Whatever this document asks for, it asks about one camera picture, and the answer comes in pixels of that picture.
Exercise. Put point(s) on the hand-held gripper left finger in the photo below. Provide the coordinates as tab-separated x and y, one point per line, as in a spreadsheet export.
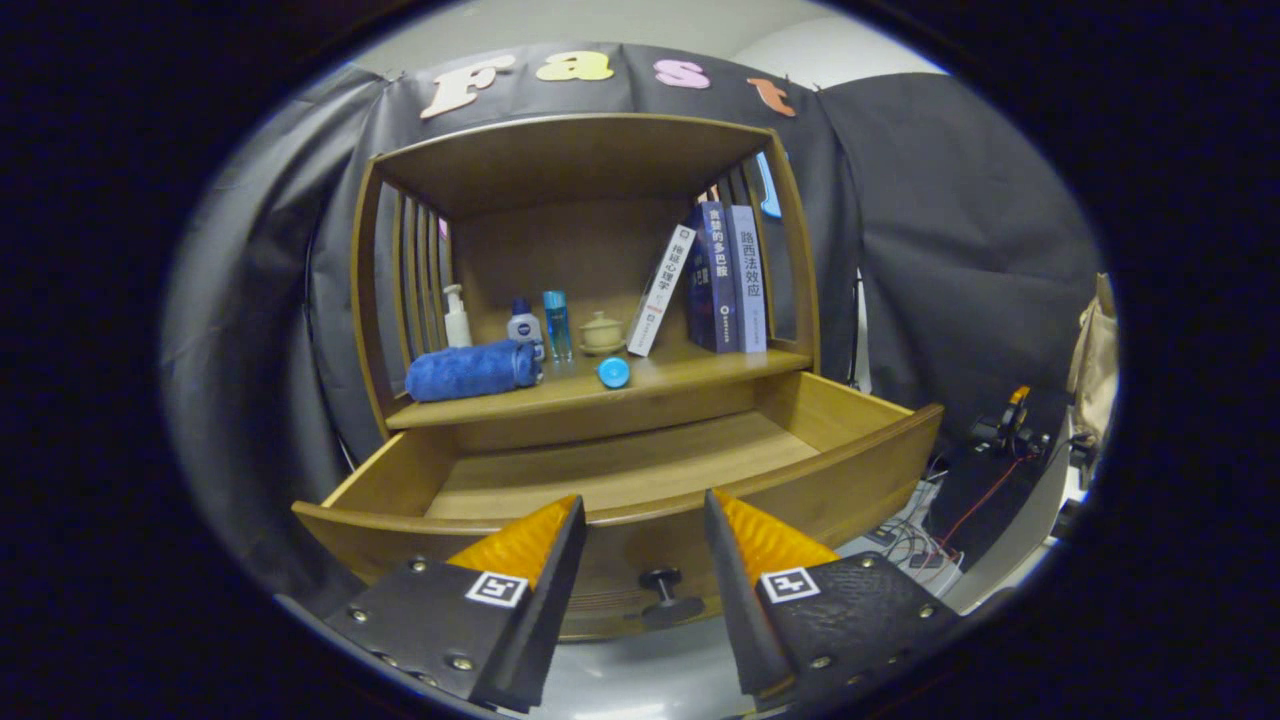
535	620

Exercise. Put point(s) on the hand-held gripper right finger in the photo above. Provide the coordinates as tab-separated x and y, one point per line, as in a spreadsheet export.
745	610

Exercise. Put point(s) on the wooden drawer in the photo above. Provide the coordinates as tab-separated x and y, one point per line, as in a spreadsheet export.
620	470

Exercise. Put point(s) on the blue white cosmetic tube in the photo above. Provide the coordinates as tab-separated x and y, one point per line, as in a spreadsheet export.
614	373

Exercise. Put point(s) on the wooden countertop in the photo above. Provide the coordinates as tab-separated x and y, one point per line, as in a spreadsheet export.
700	368

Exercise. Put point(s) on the wooden cabinet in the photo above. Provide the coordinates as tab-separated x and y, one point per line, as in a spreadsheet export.
590	250

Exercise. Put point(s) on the rolled blue towel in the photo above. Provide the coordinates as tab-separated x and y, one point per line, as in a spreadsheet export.
465	370

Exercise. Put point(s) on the white lotion bottle blue cap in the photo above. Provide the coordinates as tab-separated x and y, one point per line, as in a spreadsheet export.
524	328

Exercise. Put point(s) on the beige lidded teacup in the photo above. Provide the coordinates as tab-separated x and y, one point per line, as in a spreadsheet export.
602	335

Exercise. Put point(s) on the clear blue bottle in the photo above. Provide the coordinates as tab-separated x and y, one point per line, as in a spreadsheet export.
558	325

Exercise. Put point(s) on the white pump bottle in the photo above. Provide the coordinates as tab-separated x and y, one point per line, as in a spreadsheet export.
458	325

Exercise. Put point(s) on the orange black tool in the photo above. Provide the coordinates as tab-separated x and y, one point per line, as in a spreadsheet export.
1010	425

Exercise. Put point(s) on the lavender book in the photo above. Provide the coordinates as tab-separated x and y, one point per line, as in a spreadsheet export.
748	280

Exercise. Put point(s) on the white book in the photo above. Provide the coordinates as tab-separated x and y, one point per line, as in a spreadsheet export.
660	290

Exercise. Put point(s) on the dark blue book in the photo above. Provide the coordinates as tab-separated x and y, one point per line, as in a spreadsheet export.
714	280

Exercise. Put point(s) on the beige bag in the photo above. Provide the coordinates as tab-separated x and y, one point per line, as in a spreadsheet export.
1095	360

